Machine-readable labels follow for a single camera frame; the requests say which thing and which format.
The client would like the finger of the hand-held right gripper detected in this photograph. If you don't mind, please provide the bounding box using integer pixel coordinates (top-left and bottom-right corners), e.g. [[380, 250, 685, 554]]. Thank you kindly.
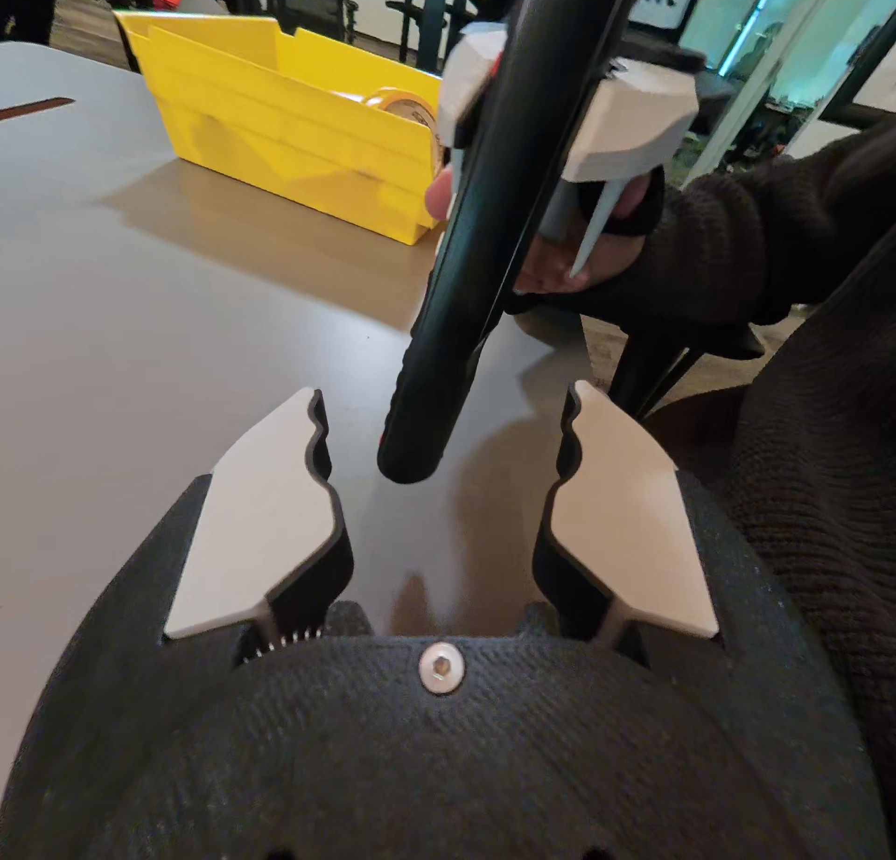
[[437, 22, 506, 148], [560, 68, 701, 183]]

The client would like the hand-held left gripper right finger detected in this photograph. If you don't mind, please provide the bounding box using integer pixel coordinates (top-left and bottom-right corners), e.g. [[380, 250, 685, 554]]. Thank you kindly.
[[532, 379, 721, 640]]

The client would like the person's right forearm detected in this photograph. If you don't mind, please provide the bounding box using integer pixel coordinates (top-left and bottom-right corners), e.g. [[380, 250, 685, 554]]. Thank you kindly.
[[504, 114, 896, 343]]

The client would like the black remote control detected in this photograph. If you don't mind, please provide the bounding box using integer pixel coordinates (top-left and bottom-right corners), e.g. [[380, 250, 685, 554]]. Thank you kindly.
[[377, 0, 645, 485]]

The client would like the yellow tape roll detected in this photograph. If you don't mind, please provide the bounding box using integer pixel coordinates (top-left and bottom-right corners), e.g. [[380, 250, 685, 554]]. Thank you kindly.
[[363, 88, 441, 175]]

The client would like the yellow plastic bin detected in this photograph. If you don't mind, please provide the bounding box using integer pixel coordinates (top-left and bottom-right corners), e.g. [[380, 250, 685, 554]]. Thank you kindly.
[[113, 12, 449, 246]]

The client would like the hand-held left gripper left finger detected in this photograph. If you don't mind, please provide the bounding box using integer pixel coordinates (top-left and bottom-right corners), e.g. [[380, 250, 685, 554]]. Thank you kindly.
[[163, 386, 354, 640]]

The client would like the person's right hand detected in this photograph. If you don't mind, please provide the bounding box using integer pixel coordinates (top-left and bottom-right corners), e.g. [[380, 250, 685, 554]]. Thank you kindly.
[[427, 164, 651, 294]]

